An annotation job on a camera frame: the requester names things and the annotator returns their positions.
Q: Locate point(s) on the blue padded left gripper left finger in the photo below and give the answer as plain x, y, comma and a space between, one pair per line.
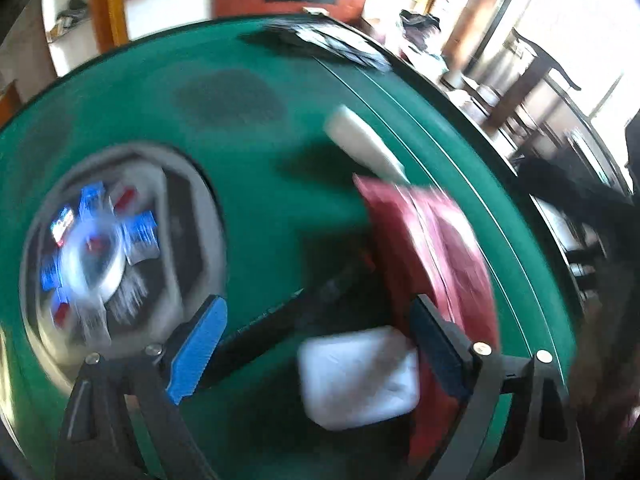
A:
190, 347

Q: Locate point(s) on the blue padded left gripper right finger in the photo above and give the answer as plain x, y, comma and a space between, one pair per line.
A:
446, 348

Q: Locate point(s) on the white usb charger plug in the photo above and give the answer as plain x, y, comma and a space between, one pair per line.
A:
357, 379

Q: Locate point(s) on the black marker with red cap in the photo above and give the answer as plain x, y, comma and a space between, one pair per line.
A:
259, 336

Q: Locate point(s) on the red foil packet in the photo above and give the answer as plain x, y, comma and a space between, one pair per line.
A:
424, 245

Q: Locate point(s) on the mahjong table control panel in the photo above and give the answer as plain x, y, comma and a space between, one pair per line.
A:
124, 249

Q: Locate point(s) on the white oval plastic piece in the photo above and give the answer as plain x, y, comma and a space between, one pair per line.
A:
357, 139

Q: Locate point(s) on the dark wooden chair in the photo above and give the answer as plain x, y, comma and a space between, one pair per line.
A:
539, 68

